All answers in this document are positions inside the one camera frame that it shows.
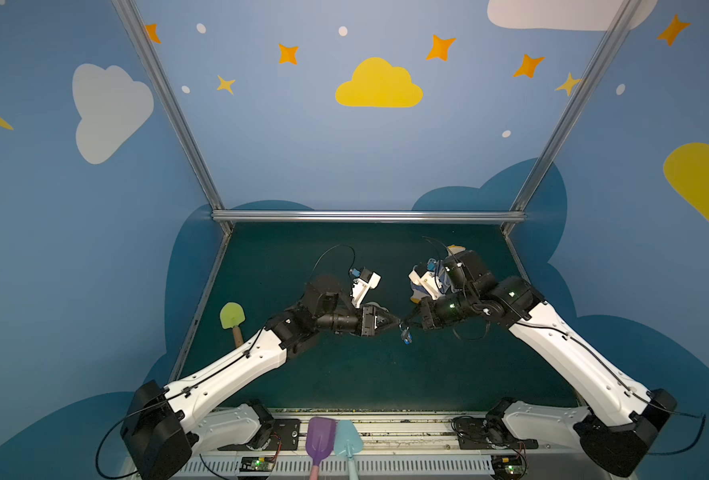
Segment blue-capped keys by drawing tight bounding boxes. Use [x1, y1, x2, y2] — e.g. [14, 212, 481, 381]
[400, 326, 412, 345]

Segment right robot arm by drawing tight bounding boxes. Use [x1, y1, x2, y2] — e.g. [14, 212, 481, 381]
[408, 250, 676, 478]

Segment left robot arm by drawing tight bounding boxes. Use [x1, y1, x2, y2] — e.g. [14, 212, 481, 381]
[118, 275, 400, 479]

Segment left blue dotted glove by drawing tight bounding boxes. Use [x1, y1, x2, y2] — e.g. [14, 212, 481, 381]
[410, 281, 431, 304]

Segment blue dotted glove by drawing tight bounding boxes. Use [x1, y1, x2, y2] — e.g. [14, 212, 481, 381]
[410, 281, 431, 304]
[446, 245, 465, 255]

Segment right blue dotted glove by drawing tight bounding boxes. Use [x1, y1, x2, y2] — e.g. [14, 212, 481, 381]
[446, 245, 465, 255]

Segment teal toy shovel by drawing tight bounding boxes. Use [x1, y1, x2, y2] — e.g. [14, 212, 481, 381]
[334, 420, 363, 480]

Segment purple toy shovel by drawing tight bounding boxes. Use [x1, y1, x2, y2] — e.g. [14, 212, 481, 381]
[306, 417, 338, 480]

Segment right controller board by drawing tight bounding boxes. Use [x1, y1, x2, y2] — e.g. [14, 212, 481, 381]
[491, 456, 527, 480]

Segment controller board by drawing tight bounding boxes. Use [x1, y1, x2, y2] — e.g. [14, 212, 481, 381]
[491, 456, 527, 480]
[240, 457, 274, 473]

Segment left controller board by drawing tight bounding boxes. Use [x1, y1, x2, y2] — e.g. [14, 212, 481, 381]
[240, 457, 274, 473]

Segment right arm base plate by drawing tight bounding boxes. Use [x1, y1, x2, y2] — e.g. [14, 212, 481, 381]
[450, 416, 538, 450]

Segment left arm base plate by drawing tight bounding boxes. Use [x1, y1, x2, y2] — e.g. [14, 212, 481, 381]
[218, 418, 302, 451]

